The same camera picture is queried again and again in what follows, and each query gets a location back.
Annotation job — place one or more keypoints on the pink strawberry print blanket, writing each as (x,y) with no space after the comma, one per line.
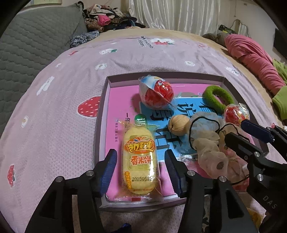
(47,136)

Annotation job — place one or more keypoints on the pink blue book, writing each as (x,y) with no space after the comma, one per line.
(124,103)

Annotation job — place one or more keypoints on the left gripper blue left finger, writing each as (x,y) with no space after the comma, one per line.
(54,211)

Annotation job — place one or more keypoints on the beige sheer hair scrunchie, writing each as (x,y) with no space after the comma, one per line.
(207,132)

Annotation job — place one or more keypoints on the grey quilted headboard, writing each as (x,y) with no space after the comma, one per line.
(32,41)

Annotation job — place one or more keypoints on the grey shallow box tray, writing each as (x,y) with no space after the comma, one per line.
(99,140)

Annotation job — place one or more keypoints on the tan walnut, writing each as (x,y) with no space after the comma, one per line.
(177,123)

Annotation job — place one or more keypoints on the white pleated curtain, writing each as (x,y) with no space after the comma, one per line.
(196,17)

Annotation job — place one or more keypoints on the yellow biscuit pack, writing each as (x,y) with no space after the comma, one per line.
(256,217)

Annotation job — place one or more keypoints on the small red toy egg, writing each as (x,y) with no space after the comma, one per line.
(236,113)

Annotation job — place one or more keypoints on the pile of clothes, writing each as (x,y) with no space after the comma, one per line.
(103,18)

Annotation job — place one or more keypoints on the cluttered side table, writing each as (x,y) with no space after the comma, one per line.
(237,27)

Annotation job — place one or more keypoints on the pink rolled quilt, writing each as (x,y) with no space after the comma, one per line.
(256,60)

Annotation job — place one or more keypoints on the large red blue toy egg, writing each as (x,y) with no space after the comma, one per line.
(156,93)

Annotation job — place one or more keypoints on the dark blue patterned cloth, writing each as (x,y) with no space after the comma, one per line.
(83,38)

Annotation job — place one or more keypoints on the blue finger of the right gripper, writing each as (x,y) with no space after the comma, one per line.
(260,131)
(259,166)

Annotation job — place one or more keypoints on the yellow rice cracker pack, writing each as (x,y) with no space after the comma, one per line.
(140,175)

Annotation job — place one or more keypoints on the green fleece blanket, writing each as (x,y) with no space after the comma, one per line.
(279,100)

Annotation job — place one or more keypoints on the black television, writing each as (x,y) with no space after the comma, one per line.
(280,43)

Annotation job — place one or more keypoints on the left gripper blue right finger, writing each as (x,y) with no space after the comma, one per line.
(227,211)

